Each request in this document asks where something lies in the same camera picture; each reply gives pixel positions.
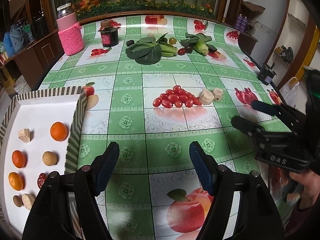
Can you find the orange tangerine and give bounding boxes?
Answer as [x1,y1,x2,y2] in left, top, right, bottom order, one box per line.
[8,172,24,191]
[50,122,68,141]
[12,150,26,168]

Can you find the dark glass jar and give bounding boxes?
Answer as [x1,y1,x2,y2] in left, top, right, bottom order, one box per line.
[99,20,121,47]

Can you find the orange tangerine middle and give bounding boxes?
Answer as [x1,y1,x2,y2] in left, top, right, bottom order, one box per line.
[12,150,26,168]

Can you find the pink knitted sleeve bottle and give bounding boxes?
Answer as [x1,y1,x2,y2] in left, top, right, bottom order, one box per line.
[56,3,84,56]

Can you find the small black gadget table edge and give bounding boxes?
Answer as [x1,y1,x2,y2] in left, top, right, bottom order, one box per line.
[257,63,276,85]

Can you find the orange tangerine far right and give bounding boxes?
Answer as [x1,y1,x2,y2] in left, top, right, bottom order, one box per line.
[50,122,68,141]

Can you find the blue thermos jug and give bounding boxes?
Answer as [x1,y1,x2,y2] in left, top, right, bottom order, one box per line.
[3,24,25,58]

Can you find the person's right hand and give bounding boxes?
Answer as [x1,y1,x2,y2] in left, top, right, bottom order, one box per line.
[281,169,319,211]

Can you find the small brown round fruit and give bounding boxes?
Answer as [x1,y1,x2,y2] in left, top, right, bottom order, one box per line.
[12,195,23,207]

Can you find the beige chunk near corner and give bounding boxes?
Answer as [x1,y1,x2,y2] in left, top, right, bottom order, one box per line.
[22,193,35,210]

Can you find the round tan longan fruit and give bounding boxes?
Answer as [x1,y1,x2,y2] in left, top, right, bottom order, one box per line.
[42,151,57,166]

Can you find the green grape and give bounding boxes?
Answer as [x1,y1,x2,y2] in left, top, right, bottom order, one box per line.
[169,37,177,44]

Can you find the beige cube fruit piece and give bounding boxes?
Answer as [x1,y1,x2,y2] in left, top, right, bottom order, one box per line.
[18,128,31,143]

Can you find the orange tangerine near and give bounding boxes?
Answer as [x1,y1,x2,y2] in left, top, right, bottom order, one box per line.
[8,172,24,191]

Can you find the purple bottles on shelf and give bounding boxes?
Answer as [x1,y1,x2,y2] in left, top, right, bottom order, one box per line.
[234,14,248,32]

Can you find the large green leafy vegetable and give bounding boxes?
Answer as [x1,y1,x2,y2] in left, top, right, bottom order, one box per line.
[125,34,178,65]

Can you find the red jujube date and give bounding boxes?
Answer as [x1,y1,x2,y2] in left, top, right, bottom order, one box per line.
[37,173,47,189]

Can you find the dark plum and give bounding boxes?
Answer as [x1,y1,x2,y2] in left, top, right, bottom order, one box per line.
[126,40,135,47]

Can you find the wooden cabinet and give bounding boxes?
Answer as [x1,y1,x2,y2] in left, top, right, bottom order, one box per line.
[1,0,63,89]

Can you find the striped white tray box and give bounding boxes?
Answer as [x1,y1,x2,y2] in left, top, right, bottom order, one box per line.
[1,86,87,239]

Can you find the beige round piece on table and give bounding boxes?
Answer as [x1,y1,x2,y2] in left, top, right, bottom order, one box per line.
[212,87,223,102]

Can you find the dark red cherry fruit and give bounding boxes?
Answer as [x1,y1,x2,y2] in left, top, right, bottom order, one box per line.
[177,48,186,55]

